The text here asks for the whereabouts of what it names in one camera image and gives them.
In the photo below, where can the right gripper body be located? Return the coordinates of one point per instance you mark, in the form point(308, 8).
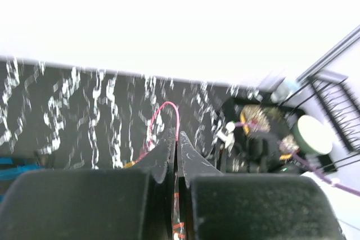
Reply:
point(261, 153)

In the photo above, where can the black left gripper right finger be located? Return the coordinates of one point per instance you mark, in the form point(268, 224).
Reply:
point(216, 205)

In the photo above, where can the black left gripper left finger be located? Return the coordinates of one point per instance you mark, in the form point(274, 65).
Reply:
point(132, 203)

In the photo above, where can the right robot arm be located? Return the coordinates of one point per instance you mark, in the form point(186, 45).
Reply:
point(345, 206)

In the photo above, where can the white round bowl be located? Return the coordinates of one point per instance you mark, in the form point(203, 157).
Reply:
point(312, 136)

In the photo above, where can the glass cup in rack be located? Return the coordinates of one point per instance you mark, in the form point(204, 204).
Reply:
point(284, 90)

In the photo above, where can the black wire dish rack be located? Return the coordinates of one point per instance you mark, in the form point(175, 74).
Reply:
point(336, 102)

